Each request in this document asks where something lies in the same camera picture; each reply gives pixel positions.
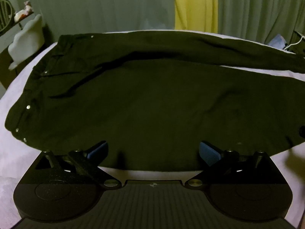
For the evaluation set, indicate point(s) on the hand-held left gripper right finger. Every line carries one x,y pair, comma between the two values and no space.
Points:
208,153

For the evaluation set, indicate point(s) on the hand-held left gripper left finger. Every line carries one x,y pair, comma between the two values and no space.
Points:
97,150

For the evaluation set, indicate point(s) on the black pants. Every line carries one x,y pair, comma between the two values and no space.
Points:
143,100

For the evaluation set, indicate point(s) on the lavender bed sheet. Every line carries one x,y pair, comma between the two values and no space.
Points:
14,152

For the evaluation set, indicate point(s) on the white cloth on chair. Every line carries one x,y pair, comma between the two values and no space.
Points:
26,40

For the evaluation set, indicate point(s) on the blue packet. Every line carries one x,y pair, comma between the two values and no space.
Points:
278,41

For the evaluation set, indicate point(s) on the grey-green curtain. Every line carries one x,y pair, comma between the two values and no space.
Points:
257,7
95,7

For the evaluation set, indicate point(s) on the yellow curtain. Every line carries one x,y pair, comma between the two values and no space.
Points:
194,4

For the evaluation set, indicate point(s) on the round desk fan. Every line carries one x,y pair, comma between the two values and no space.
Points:
4,14

